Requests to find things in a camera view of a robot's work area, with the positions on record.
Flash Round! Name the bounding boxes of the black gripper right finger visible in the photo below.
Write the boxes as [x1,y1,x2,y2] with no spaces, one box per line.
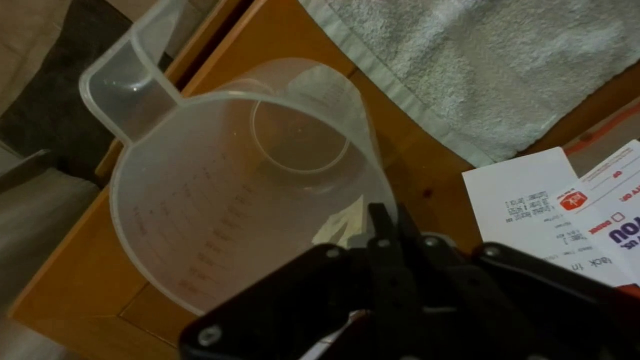
[398,229,640,360]

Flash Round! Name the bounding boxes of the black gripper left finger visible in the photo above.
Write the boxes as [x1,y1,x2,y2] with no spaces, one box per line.
[178,203,415,360]

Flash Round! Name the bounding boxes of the translucent plastic measuring jug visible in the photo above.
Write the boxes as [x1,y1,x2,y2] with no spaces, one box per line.
[77,0,402,316]

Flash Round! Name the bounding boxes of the white printed paper slip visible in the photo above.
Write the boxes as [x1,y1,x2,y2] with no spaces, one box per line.
[460,147,602,283]

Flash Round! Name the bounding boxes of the white box with red print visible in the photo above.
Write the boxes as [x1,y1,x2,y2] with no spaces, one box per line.
[564,98,640,291]

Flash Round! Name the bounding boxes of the wooden dresser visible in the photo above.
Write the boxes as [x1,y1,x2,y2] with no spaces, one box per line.
[7,0,640,360]

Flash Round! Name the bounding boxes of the pale folded towel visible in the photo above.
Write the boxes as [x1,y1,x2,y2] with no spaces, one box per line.
[297,0,640,169]

